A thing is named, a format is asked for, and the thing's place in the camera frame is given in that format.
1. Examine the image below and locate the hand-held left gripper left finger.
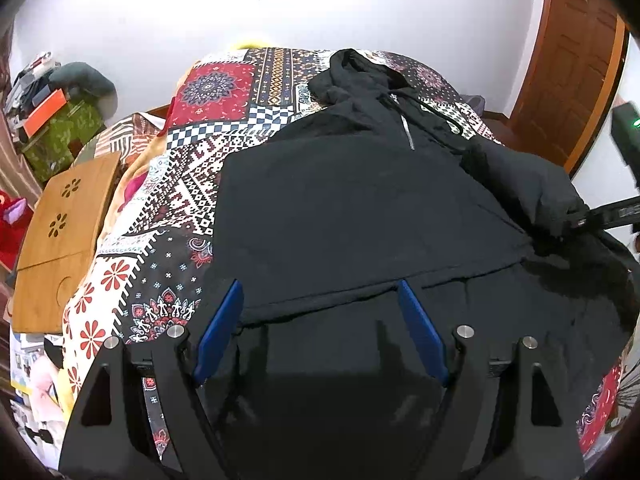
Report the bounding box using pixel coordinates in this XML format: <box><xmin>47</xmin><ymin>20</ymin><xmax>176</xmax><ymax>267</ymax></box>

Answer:
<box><xmin>59</xmin><ymin>279</ymin><xmax>246</xmax><ymax>480</ymax></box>

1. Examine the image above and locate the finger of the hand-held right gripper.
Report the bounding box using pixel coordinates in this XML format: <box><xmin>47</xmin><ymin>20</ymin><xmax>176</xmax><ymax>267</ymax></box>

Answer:
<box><xmin>564</xmin><ymin>197</ymin><xmax>640</xmax><ymax>234</ymax></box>

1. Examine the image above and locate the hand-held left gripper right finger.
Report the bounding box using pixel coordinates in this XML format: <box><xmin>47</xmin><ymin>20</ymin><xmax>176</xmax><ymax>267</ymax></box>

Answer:
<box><xmin>397</xmin><ymin>279</ymin><xmax>587</xmax><ymax>480</ymax></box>

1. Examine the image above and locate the black zip hoodie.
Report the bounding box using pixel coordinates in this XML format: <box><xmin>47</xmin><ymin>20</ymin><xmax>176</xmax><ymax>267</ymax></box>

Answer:
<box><xmin>197</xmin><ymin>48</ymin><xmax>640</xmax><ymax>480</ymax></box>

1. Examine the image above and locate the brown wooden door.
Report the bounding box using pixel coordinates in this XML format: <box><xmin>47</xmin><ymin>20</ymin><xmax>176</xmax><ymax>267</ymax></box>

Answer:
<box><xmin>506</xmin><ymin>0</ymin><xmax>631</xmax><ymax>175</ymax></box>

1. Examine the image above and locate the wooden lap desk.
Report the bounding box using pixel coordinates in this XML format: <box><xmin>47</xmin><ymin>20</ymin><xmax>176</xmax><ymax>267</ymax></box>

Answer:
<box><xmin>11</xmin><ymin>151</ymin><xmax>124</xmax><ymax>335</ymax></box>

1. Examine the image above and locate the pile of papers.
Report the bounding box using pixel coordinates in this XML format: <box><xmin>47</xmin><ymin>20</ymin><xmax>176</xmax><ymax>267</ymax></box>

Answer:
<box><xmin>9</xmin><ymin>332</ymin><xmax>67</xmax><ymax>443</ymax></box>

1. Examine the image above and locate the striped brown pillow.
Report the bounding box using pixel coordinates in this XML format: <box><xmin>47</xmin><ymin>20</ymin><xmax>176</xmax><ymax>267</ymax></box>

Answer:
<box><xmin>75</xmin><ymin>112</ymin><xmax>169</xmax><ymax>167</ymax></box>

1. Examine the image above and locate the patchwork patterned blanket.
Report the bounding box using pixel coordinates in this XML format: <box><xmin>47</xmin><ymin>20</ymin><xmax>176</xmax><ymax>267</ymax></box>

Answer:
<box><xmin>62</xmin><ymin>46</ymin><xmax>632</xmax><ymax>463</ymax></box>

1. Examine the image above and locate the red plush toy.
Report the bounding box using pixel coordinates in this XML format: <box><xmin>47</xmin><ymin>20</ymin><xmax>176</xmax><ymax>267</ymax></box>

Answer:
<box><xmin>0</xmin><ymin>189</ymin><xmax>34</xmax><ymax>272</ymax></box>

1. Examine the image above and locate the orange box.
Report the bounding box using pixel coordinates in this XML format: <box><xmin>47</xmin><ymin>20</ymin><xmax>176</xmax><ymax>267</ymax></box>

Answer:
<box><xmin>22</xmin><ymin>88</ymin><xmax>69</xmax><ymax>137</ymax></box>

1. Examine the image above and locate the grey cushion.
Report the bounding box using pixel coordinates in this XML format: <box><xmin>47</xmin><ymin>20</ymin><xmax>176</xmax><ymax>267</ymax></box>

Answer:
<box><xmin>49</xmin><ymin>62</ymin><xmax>119</xmax><ymax>113</ymax></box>

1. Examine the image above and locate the yellow object behind bed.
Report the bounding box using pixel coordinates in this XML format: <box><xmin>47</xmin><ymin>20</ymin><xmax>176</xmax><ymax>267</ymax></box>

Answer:
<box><xmin>231</xmin><ymin>35</ymin><xmax>275</xmax><ymax>52</ymax></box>

